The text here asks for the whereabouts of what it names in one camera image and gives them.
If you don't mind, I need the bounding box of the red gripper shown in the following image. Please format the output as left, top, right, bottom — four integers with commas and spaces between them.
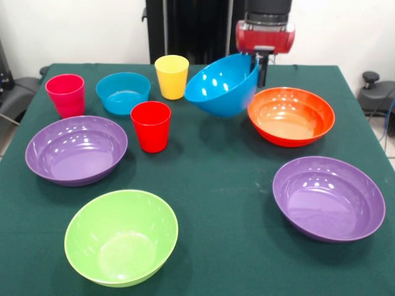
236, 20, 296, 88

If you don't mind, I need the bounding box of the large blue plastic bowl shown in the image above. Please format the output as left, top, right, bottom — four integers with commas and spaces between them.
184, 53, 260, 118

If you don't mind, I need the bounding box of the orange plastic bowl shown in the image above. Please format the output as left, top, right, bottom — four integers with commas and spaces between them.
247, 87, 336, 148

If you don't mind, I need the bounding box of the yellow plastic cup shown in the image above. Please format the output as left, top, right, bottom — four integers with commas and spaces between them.
154, 54, 189, 101

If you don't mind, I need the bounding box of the dark green tablecloth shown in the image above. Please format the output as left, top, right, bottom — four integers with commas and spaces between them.
0, 63, 395, 296

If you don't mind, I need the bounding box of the red plastic cup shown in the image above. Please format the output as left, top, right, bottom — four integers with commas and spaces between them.
130, 101, 172, 154

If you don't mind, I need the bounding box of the small teal plastic bowl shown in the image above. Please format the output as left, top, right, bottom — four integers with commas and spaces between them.
95, 72, 152, 116

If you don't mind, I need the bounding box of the purple plastic bowl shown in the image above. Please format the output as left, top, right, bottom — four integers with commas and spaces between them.
272, 156, 386, 244
25, 115, 129, 187

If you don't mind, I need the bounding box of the pink plastic cup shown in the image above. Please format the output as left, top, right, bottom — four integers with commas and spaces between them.
44, 73, 86, 119

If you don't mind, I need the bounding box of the green plastic bowl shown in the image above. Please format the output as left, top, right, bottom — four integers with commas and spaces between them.
64, 189, 180, 289

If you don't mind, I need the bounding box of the grey equipment base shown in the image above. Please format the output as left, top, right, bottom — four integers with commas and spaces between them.
0, 39, 41, 124

